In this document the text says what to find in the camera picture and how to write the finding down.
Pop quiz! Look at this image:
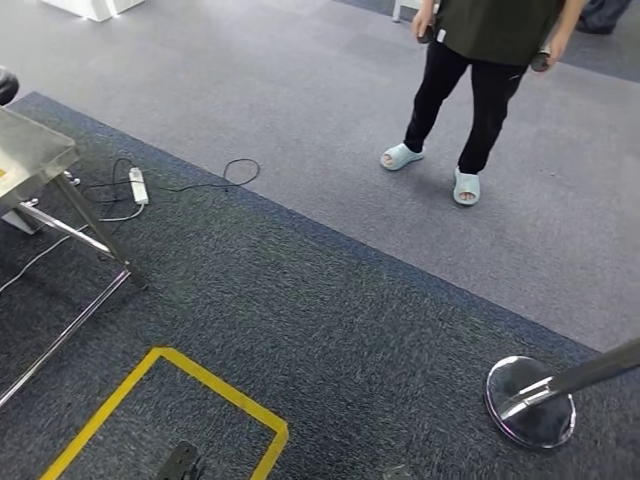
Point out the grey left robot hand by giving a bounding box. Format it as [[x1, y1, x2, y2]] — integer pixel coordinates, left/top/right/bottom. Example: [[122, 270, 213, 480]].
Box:
[[155, 440, 206, 480]]

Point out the stainless steel workbench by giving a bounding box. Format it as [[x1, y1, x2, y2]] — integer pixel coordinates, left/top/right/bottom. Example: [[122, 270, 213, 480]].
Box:
[[0, 105, 149, 409]]

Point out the yellow floor tape square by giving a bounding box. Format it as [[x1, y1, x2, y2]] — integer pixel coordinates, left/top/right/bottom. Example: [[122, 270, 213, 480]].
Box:
[[39, 345, 290, 480]]

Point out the chrome stanchion with round base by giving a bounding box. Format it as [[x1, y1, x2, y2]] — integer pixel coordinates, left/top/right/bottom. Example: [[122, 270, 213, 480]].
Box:
[[484, 337, 640, 452]]

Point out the white power strip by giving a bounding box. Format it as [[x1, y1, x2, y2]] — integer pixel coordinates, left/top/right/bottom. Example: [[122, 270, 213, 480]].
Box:
[[128, 166, 150, 207]]

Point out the person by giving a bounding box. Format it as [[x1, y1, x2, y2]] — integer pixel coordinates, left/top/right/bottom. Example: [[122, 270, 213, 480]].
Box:
[[574, 0, 633, 36], [380, 0, 589, 208]]

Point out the black ribbed round stool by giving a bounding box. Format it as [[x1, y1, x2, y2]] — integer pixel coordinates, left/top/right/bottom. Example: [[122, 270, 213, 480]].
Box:
[[0, 66, 20, 107]]

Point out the white floor cable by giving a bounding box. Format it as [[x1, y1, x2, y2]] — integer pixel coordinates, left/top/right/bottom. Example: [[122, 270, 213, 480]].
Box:
[[0, 201, 146, 296]]

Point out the black floor cable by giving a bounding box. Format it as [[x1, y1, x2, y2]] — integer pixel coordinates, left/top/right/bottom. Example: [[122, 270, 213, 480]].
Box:
[[79, 156, 261, 207]]

